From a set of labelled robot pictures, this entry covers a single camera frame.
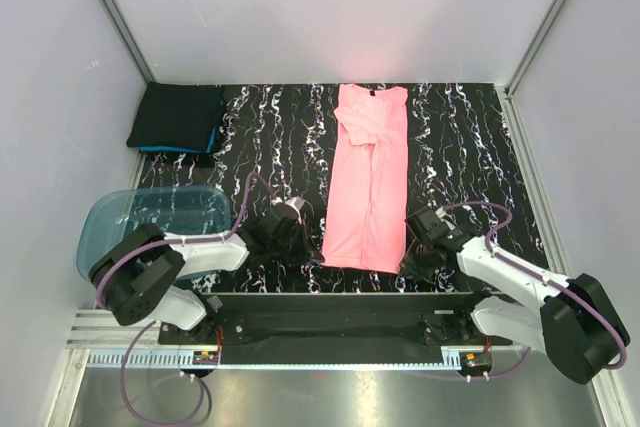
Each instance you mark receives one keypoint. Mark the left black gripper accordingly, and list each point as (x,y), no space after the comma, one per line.
(307,252)

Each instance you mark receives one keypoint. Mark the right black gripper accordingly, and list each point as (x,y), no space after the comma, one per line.
(408,265)

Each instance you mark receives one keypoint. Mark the pink t shirt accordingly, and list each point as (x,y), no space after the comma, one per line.
(367,201)

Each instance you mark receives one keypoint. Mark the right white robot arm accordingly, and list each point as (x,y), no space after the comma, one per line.
(572,321)

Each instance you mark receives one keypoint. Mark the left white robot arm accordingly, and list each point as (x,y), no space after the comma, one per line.
(136,279)

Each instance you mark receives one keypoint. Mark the blue plastic bin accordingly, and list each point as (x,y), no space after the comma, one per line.
(185,210)

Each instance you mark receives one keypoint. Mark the folded blue t shirt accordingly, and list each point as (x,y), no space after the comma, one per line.
(209,148)

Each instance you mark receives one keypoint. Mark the folded black t shirt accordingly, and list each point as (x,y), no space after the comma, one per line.
(176,115)

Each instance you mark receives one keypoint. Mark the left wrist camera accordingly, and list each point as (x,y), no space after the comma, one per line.
(293,204)

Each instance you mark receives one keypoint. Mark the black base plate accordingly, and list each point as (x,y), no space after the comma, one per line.
(320,322)

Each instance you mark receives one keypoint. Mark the aluminium frame rail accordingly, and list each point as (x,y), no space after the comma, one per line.
(110,345)

